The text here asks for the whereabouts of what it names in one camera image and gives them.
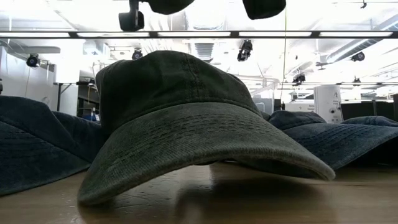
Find dark room partition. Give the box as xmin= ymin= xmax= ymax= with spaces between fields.
xmin=340 ymin=101 xmax=398 ymax=122

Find white table black legs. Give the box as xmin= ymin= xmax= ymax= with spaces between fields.
xmin=52 ymin=81 xmax=97 ymax=116

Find dark blue denim baseball cap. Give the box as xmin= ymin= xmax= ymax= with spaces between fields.
xmin=262 ymin=110 xmax=398 ymax=171
xmin=0 ymin=95 xmax=108 ymax=197
xmin=341 ymin=115 xmax=398 ymax=128

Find large grey ceiling duct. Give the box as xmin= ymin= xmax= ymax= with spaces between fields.
xmin=325 ymin=14 xmax=398 ymax=65

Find white box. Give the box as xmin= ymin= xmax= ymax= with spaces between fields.
xmin=284 ymin=101 xmax=315 ymax=113

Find white LED light strip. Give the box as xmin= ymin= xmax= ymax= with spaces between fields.
xmin=238 ymin=31 xmax=312 ymax=37
xmin=319 ymin=31 xmax=393 ymax=37
xmin=76 ymin=32 xmax=150 ymax=38
xmin=157 ymin=31 xmax=231 ymax=38
xmin=0 ymin=32 xmax=71 ymax=38

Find ribbed ventilation duct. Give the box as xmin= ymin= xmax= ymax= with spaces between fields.
xmin=194 ymin=42 xmax=215 ymax=62

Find white cylindrical air purifier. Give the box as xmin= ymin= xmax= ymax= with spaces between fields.
xmin=313 ymin=85 xmax=345 ymax=124

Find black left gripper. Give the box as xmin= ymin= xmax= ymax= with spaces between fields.
xmin=118 ymin=0 xmax=146 ymax=32

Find thin hanging cord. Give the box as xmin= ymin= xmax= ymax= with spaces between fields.
xmin=280 ymin=6 xmax=288 ymax=110

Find dark storage shelf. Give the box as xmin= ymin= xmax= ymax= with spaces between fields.
xmin=76 ymin=84 xmax=101 ymax=123

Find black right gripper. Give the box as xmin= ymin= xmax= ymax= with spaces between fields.
xmin=242 ymin=0 xmax=287 ymax=21

